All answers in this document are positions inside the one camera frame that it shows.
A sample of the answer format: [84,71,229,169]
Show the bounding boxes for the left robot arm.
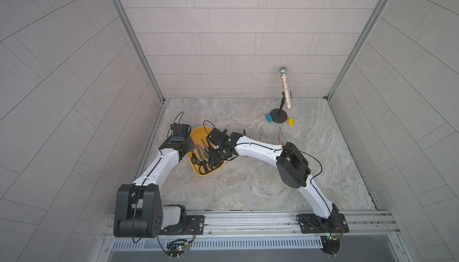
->
[113,137,195,238]

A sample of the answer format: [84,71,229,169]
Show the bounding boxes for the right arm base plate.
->
[295,213,349,234]

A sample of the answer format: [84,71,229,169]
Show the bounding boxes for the black ring handled scissors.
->
[191,145,201,165]

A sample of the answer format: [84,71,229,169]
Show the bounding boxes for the controller board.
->
[320,236,341,256]
[166,239,191,260]

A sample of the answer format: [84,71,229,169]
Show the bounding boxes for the black pointed scissors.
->
[201,139,215,170]

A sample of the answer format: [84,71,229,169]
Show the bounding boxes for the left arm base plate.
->
[160,215,205,236]

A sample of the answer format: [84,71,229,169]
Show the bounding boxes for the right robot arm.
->
[207,128,339,231]

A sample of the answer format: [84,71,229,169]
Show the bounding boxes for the cream handled kitchen scissors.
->
[259,127,267,143]

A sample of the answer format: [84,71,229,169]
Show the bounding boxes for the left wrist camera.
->
[170,123,191,138]

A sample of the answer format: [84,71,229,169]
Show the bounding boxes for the glitter microphone on stand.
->
[270,67,292,123]

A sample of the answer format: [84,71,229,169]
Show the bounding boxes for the aluminium mounting rail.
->
[102,209,400,239]

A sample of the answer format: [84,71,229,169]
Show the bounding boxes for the right controller board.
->
[320,236,341,256]

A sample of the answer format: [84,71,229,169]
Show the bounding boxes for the teal block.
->
[265,114,273,122]

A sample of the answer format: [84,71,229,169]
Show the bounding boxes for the left controller board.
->
[166,239,191,260]

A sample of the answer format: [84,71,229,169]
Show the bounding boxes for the pink handled scissors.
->
[278,127,286,145]

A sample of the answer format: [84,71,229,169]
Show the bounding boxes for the yellow plastic storage box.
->
[187,127,225,176]

